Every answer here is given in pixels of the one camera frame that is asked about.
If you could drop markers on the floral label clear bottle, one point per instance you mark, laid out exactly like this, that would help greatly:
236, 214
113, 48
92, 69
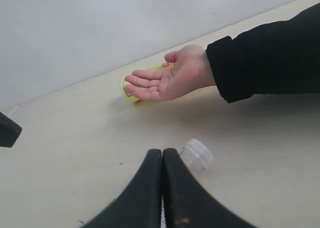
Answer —
196, 156

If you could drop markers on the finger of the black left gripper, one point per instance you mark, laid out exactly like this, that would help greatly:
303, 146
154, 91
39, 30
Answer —
9, 131

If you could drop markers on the yellow drink bottle red cap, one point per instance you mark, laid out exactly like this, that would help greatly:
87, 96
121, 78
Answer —
128, 95

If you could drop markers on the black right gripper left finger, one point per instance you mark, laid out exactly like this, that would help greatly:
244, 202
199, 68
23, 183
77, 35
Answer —
139, 205

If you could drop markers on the person's open hand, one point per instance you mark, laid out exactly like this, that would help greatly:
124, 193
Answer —
191, 71

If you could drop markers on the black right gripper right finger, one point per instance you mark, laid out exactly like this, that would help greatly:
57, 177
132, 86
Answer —
187, 204

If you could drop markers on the black sleeved forearm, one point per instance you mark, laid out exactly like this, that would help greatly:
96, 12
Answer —
281, 57

